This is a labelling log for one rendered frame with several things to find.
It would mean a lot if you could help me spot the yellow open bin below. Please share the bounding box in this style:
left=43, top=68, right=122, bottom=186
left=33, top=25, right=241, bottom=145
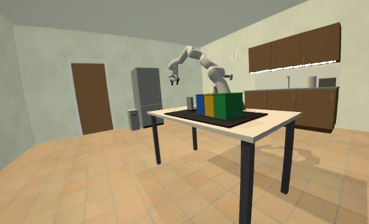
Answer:
left=204, top=94, right=215, bottom=118

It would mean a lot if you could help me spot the green bin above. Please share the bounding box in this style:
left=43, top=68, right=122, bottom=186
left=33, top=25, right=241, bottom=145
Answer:
left=213, top=92, right=243, bottom=120

